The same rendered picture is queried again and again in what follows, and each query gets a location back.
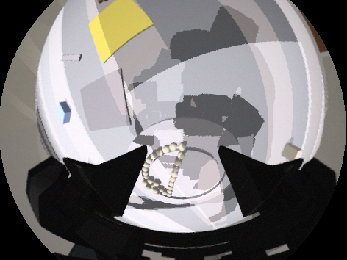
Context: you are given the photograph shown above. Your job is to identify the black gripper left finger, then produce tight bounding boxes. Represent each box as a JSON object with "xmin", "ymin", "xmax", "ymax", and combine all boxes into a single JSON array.
[{"xmin": 62, "ymin": 145, "xmax": 148, "ymax": 217}]

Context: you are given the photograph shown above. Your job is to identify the small blue block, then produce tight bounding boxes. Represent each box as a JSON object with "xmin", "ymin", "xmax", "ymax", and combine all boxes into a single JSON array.
[{"xmin": 58, "ymin": 101, "xmax": 72, "ymax": 124}]

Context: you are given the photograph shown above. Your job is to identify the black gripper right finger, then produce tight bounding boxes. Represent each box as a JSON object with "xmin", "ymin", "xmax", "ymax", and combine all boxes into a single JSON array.
[{"xmin": 218, "ymin": 145, "xmax": 305, "ymax": 218}]

